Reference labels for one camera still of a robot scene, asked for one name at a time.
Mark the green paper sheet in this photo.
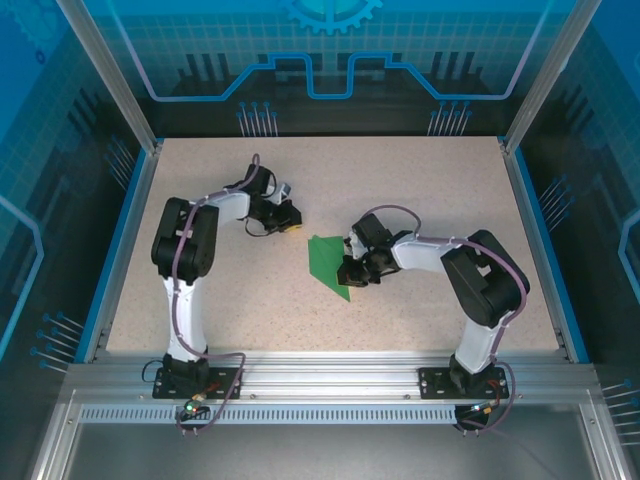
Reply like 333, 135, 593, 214
306, 233, 354, 303

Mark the aluminium mounting rail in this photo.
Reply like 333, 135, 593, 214
67, 349, 596, 404

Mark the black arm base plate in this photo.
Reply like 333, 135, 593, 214
417, 366, 511, 400
152, 366, 245, 400

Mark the aluminium side rail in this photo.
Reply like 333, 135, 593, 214
501, 144, 592, 364
82, 144, 162, 364

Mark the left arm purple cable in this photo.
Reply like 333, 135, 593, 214
169, 153, 247, 435

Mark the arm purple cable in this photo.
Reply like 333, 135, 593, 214
169, 153, 247, 435
367, 204, 531, 434

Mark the slotted cable duct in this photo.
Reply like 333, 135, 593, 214
79, 405, 459, 425

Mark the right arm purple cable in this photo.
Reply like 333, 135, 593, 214
367, 204, 531, 434

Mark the aluminium frame post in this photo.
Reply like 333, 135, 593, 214
54, 0, 164, 154
501, 0, 606, 155

